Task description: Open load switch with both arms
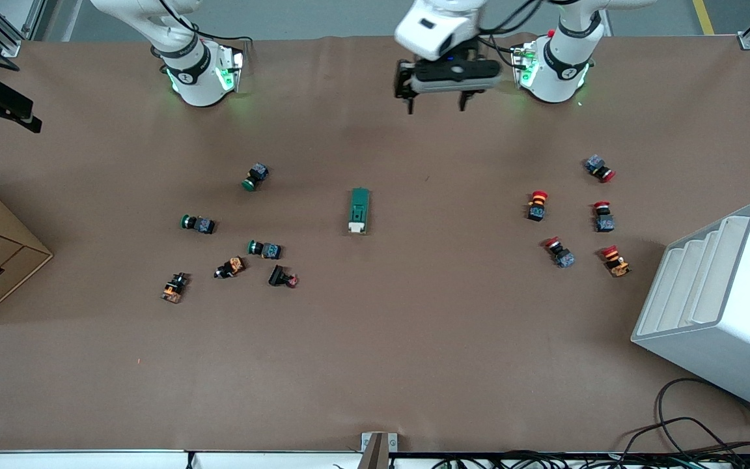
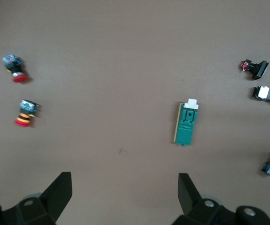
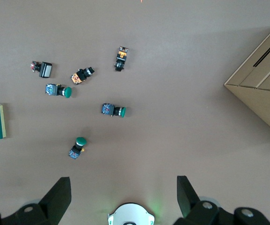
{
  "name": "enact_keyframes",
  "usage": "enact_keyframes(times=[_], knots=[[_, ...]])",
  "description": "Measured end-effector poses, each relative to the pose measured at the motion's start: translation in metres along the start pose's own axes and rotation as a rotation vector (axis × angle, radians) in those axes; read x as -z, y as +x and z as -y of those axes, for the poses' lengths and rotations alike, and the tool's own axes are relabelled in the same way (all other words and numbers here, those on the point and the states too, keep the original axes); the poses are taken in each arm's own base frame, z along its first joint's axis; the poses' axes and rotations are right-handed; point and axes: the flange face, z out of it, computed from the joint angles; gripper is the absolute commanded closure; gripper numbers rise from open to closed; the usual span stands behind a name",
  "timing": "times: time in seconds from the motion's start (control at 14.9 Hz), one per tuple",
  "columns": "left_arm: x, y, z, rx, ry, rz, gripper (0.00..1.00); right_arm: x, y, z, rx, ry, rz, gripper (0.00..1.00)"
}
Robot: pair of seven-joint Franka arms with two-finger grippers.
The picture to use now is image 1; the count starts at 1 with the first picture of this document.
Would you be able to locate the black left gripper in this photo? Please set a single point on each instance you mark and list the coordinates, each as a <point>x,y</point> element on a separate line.
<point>405,83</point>

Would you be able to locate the green load switch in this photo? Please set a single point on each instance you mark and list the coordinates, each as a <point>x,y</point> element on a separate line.
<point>359,208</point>

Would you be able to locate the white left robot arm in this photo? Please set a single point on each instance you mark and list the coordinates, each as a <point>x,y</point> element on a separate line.
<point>560,78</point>

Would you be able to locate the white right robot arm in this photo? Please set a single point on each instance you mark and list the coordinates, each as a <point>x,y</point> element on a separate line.
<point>196,85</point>

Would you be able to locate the red mushroom button black block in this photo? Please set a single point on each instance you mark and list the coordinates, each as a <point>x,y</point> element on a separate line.
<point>536,205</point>

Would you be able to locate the red button grey block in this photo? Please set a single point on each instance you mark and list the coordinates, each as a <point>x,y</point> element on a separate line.
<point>603,216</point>
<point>599,168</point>
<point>559,252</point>

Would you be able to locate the red button orange block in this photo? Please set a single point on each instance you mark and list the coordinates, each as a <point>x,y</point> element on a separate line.
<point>616,261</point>

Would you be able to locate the white stepped rack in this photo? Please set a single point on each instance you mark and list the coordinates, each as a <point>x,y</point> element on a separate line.
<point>739,339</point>

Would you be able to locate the green push button switch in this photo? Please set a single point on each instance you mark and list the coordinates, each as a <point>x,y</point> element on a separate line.
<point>255,176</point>
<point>264,249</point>
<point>198,224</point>

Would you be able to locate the black pink selector switch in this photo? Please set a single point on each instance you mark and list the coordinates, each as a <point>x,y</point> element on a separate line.
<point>282,277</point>

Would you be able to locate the black orange selector switch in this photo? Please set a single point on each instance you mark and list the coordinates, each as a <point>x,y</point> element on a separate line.
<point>230,267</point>
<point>174,287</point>

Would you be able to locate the metal table bracket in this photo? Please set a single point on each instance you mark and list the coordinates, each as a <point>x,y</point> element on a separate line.
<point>378,449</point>

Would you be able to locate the white table edge rail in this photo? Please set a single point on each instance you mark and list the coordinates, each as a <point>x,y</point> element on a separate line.
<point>88,461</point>

